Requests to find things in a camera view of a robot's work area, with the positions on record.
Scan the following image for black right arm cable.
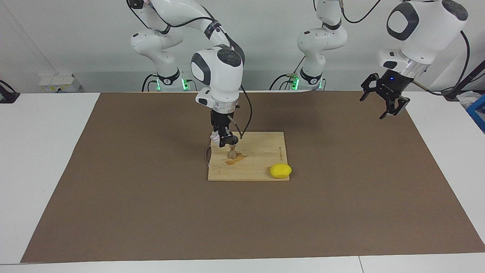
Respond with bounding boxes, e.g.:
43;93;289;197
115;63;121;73
227;85;253;140

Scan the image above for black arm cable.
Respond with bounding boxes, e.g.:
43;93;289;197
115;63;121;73
339;0;471;95
227;85;253;140

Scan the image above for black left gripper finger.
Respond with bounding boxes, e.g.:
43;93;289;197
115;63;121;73
380;96;411;120
360;73;380;102

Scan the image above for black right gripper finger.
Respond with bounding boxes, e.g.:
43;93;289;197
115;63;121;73
220;128;239;147

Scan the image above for yellow lemon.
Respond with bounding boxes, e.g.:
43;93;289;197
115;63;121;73
270;164;293;179

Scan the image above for wooden cutting board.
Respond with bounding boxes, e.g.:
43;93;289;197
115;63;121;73
205;132;290;182

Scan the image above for blue box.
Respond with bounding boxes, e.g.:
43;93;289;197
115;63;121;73
466;95;485;133

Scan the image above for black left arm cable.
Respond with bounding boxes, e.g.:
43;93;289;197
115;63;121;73
339;0;471;95

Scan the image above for black flat object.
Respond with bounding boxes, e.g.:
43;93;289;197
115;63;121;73
0;80;20;104

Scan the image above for white wall socket strip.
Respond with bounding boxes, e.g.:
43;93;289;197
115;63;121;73
39;74;82;93

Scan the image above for brown table mat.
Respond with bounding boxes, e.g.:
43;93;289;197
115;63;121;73
21;90;485;263

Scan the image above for black stand pole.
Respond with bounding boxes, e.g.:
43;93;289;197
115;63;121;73
441;60;485;101

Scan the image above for clear plastic bag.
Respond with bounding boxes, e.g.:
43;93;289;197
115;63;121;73
457;91;483;110

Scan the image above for black base power cable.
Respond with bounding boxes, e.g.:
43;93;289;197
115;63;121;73
269;55;307;91
142;73;160;92

